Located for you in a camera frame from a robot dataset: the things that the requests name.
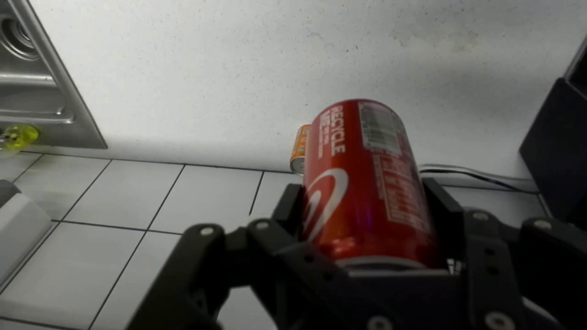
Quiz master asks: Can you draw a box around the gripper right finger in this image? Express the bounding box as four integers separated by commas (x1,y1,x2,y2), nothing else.
421,177,587,330

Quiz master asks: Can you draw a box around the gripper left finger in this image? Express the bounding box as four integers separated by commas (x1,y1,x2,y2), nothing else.
125,183,350,330

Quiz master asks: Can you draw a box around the red drink can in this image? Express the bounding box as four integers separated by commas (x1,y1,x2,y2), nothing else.
300,99,444,271

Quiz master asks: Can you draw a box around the small orange can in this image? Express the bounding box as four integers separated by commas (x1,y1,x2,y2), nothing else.
289,124,312,176

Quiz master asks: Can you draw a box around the black appliance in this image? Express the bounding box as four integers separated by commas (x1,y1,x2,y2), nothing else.
519,36,587,230

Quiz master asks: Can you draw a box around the white plastic object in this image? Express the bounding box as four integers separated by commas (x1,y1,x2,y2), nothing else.
0,179,52,287

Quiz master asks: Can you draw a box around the yellow translucent plastic object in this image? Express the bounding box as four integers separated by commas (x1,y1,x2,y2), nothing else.
0,124,40,152

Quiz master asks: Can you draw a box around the steel sink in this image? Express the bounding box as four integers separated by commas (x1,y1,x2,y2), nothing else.
0,0,109,150

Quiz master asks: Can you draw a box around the black cable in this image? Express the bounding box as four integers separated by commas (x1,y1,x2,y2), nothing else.
419,168,540,194

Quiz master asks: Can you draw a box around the white cable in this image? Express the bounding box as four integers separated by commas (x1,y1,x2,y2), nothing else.
418,163,537,184

